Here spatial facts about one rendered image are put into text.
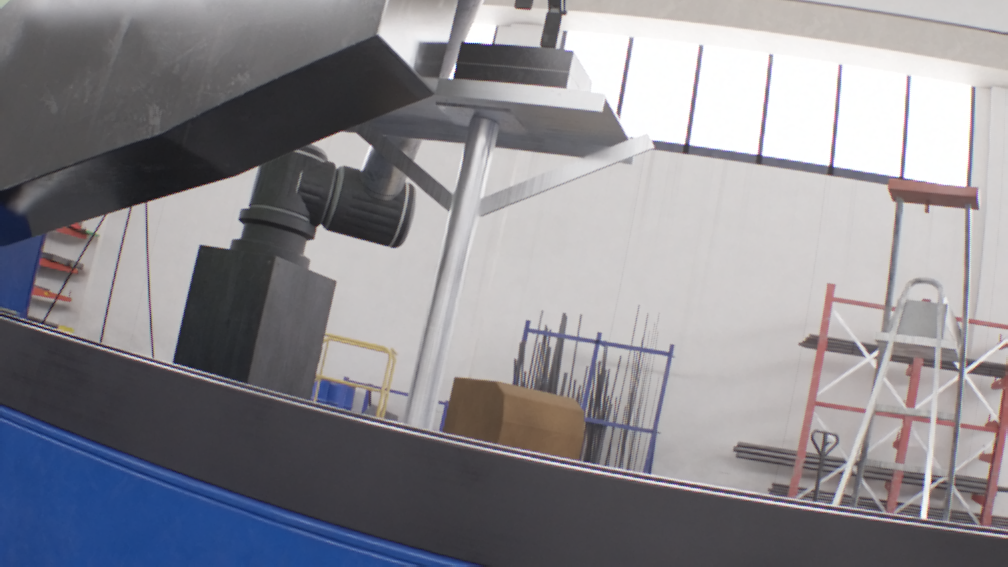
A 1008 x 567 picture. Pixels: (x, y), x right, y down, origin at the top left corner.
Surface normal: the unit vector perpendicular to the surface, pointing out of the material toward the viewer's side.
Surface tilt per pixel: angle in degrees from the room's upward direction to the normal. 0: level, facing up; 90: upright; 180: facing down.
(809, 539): 90
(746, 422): 90
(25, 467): 90
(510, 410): 69
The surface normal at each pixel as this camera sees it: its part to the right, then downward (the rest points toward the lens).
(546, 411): 0.43, -0.41
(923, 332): -0.44, -0.47
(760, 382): -0.32, -0.22
